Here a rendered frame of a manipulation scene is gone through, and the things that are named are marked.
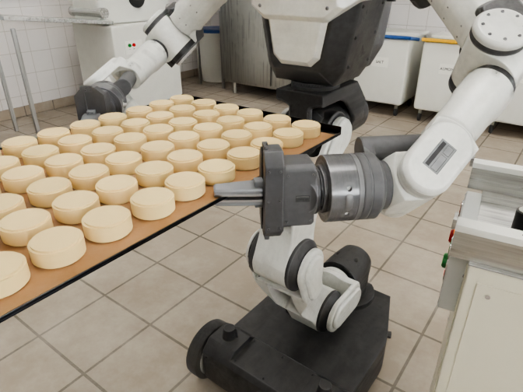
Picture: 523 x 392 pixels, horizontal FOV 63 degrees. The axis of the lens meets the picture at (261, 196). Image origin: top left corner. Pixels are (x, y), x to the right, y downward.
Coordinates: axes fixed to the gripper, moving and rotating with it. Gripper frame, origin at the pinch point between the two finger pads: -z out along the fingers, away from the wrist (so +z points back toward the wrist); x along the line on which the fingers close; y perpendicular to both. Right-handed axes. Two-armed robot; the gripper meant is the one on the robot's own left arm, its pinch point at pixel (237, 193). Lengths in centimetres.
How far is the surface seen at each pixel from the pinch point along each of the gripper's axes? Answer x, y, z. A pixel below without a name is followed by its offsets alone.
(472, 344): -32, 0, 40
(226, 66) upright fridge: -64, -464, 26
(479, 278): -18.4, -1.2, 38.5
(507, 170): -11, -24, 57
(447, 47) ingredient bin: -27, -317, 212
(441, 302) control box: -28.7, -7.8, 37.7
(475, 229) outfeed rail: -10.3, -3.2, 37.1
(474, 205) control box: -16, -21, 49
